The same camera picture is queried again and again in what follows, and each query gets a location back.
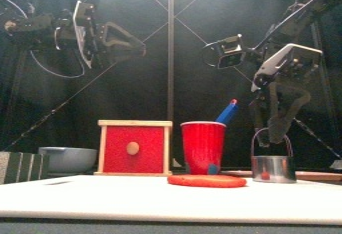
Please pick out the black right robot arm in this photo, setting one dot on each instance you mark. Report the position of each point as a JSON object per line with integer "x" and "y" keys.
{"x": 303, "y": 11}

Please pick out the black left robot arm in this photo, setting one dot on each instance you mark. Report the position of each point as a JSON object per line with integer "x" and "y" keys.
{"x": 27, "y": 28}

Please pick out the wooden drawer box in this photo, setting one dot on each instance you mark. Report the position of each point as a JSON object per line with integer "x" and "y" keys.
{"x": 134, "y": 123}

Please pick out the flat red dough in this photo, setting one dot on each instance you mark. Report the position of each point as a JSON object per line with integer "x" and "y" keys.
{"x": 208, "y": 180}

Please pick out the red drawer with wooden knob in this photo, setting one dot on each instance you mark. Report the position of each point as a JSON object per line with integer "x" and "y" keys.
{"x": 121, "y": 151}

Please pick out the grey bowl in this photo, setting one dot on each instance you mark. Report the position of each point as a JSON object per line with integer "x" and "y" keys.
{"x": 68, "y": 159}

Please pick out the blue tool with red tip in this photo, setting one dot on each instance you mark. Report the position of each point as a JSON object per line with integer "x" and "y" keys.
{"x": 228, "y": 113}

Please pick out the red plastic cup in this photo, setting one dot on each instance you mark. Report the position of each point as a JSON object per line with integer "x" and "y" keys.
{"x": 202, "y": 144}

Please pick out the brown wooden board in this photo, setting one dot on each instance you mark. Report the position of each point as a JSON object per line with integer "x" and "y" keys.
{"x": 321, "y": 176}

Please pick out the white cutting board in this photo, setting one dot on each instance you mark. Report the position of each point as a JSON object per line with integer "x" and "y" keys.
{"x": 134, "y": 198}

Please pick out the green striped sponge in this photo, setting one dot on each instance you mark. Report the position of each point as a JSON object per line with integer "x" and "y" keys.
{"x": 22, "y": 168}

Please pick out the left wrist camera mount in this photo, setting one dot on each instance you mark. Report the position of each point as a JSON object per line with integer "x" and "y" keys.
{"x": 82, "y": 31}

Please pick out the grey vertical frame pole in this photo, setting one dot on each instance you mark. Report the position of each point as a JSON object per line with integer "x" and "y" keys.
{"x": 170, "y": 61}

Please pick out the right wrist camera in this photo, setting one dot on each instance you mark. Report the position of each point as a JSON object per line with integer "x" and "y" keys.
{"x": 229, "y": 53}

